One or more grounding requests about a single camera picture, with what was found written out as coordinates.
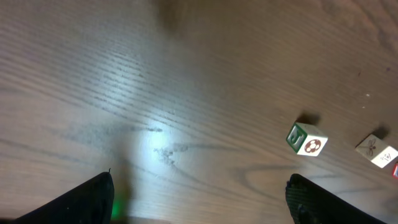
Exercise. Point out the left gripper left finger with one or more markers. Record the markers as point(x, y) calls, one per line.
point(91, 203)

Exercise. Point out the white block red edge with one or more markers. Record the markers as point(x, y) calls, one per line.
point(395, 171)

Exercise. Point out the white block soccer ball picture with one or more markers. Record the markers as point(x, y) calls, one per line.
point(306, 139)

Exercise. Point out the white block dragonfly picture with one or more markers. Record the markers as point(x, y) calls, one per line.
point(376, 151)

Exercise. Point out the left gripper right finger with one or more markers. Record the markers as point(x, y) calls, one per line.
point(310, 203)

